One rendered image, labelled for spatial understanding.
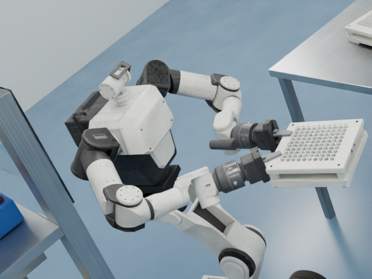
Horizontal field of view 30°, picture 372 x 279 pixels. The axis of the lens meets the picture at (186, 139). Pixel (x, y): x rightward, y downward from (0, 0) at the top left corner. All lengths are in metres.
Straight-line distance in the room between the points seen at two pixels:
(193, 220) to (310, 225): 1.17
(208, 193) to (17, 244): 0.63
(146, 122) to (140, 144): 0.08
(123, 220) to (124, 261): 1.79
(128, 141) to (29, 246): 0.64
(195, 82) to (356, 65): 0.71
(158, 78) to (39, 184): 0.89
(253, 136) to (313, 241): 1.27
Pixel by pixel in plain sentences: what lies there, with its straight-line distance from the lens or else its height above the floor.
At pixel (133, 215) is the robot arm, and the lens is 2.04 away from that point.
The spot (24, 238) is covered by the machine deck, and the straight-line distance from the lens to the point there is 1.83.
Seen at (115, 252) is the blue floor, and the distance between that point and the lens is 3.94.
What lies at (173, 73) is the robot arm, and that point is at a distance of 2.53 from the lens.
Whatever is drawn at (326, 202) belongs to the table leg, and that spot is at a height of 0.11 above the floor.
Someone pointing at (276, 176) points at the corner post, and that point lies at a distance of 2.13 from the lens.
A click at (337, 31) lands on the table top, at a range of 3.23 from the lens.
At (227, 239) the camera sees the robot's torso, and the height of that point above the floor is 0.69.
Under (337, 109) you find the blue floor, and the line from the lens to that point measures 4.36.
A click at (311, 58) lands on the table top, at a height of 0.88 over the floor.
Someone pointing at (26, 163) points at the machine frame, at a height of 1.52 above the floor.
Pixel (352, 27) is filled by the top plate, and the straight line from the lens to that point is 3.05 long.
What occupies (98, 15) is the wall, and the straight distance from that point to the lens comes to 6.64.
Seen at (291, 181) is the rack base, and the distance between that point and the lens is 2.11.
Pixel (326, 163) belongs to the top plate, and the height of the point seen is 1.07.
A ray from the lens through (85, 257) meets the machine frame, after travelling 1.87.
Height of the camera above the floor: 2.24
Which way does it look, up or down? 29 degrees down
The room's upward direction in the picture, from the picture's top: 24 degrees counter-clockwise
